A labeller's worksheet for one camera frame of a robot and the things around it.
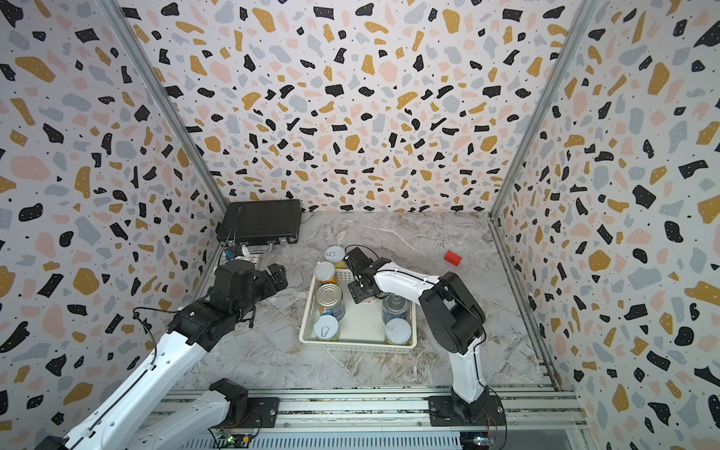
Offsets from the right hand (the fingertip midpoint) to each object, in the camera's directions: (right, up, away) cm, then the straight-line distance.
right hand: (366, 288), depth 95 cm
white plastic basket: (-1, -11, -8) cm, 14 cm away
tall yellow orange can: (-12, +6, -9) cm, 16 cm away
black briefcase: (-47, +24, +26) cm, 58 cm away
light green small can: (-11, -10, -12) cm, 19 cm away
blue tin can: (-10, -2, -11) cm, 15 cm away
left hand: (-24, +8, -20) cm, 32 cm away
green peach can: (+10, -10, -14) cm, 20 cm away
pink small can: (+2, -3, -4) cm, 6 cm away
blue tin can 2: (+9, -3, -13) cm, 16 cm away
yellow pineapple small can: (-11, +11, +6) cm, 17 cm away
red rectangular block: (+33, +10, +11) cm, 36 cm away
